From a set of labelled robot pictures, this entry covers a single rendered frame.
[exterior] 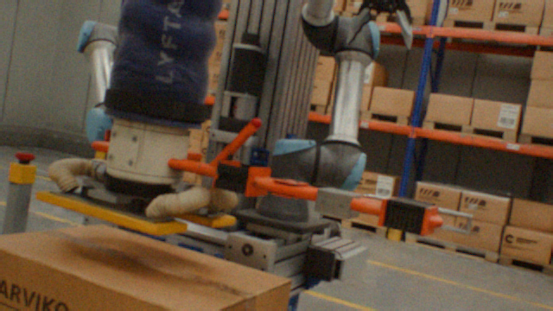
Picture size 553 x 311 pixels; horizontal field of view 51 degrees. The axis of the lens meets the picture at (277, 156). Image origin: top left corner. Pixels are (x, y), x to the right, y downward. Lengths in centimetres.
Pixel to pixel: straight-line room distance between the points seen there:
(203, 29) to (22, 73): 1201
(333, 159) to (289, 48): 42
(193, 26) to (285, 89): 68
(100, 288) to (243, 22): 108
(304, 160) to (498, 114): 667
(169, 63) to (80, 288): 48
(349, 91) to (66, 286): 95
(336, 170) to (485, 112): 665
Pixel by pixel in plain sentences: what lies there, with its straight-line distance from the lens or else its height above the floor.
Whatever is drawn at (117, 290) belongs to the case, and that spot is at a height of 94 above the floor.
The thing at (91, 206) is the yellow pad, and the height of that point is 107.
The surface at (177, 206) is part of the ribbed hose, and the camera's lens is 114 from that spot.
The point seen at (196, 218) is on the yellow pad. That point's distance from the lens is 130.
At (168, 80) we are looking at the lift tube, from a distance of 122.
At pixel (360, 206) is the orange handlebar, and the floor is 118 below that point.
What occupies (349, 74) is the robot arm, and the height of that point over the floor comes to 148.
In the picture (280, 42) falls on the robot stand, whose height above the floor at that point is 156.
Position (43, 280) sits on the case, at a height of 91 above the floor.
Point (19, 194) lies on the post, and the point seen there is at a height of 89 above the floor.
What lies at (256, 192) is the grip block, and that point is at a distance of 116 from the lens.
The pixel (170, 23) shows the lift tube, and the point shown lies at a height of 147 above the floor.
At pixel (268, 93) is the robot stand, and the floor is 140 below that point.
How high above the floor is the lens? 129
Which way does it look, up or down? 3 degrees down
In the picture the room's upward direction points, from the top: 10 degrees clockwise
